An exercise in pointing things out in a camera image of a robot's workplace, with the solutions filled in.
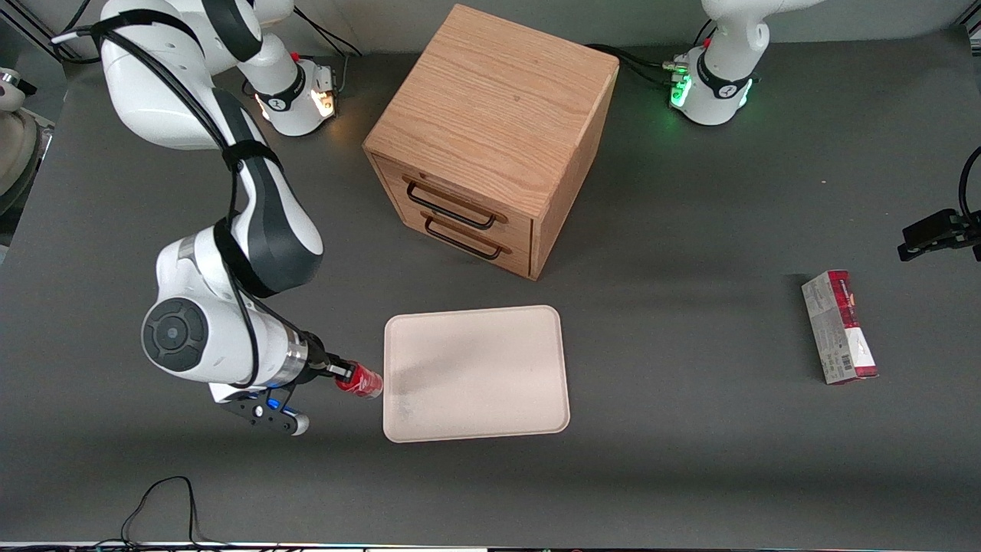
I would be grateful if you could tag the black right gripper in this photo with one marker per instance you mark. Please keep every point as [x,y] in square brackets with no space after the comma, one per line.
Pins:
[315,356]

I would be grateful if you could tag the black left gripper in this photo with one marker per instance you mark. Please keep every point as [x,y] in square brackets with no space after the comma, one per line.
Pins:
[933,233]

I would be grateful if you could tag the red coke bottle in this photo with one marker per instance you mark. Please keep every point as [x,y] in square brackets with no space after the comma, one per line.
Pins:
[366,383]

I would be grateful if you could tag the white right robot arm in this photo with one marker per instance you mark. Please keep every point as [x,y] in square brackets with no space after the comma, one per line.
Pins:
[268,230]

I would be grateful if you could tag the beige plastic tray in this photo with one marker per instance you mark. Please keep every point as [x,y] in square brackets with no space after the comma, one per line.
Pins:
[475,376]

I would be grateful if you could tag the grey and red carton box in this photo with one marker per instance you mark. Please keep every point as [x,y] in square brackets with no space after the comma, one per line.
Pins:
[838,326]

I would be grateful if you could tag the wooden drawer front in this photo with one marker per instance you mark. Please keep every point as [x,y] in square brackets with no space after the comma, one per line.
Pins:
[460,201]
[490,249]

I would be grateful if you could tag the wooden drawer cabinet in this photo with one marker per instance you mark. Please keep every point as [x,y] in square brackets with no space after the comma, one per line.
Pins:
[498,100]

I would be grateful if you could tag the dark grey table mat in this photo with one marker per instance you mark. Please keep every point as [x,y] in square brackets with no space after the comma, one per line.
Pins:
[690,460]

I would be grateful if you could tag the beige round object beside table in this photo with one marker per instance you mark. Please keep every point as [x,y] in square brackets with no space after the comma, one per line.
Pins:
[17,153]

